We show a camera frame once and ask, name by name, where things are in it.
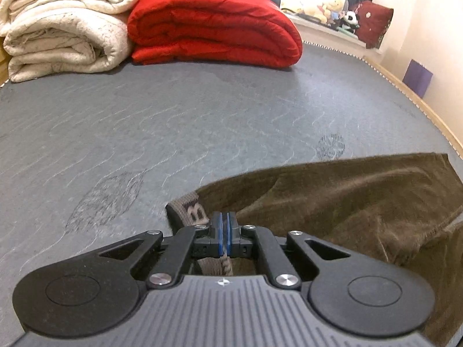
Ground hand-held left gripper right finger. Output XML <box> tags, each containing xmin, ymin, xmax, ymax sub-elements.
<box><xmin>224</xmin><ymin>211</ymin><xmax>351</xmax><ymax>290</ymax></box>

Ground panda plush toy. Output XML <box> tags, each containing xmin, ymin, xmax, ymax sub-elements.
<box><xmin>339</xmin><ymin>11</ymin><xmax>360</xmax><ymax>32</ymax></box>

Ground purple paper sheet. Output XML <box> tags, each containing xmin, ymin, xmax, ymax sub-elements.
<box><xmin>403</xmin><ymin>59</ymin><xmax>433</xmax><ymax>98</ymax></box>

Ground yellow plush toy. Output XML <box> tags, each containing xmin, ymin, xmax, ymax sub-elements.
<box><xmin>304</xmin><ymin>0</ymin><xmax>344</xmax><ymax>23</ymax></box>

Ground speckled cream folded blanket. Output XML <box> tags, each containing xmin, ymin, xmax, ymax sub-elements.
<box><xmin>3</xmin><ymin>6</ymin><xmax>135</xmax><ymax>83</ymax></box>

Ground dark red cushion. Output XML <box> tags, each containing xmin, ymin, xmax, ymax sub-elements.
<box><xmin>354</xmin><ymin>1</ymin><xmax>394</xmax><ymax>48</ymax></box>

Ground grey mattress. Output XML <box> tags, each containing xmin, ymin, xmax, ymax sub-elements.
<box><xmin>0</xmin><ymin>40</ymin><xmax>463</xmax><ymax>347</ymax></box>

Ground brown corduroy pants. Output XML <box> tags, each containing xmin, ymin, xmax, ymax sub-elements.
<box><xmin>166</xmin><ymin>152</ymin><xmax>463</xmax><ymax>346</ymax></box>

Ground red folded quilt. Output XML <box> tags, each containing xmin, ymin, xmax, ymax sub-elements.
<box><xmin>127</xmin><ymin>0</ymin><xmax>303</xmax><ymax>69</ymax></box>

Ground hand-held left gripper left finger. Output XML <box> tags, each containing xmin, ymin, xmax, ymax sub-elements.
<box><xmin>98</xmin><ymin>211</ymin><xmax>224</xmax><ymax>290</ymax></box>

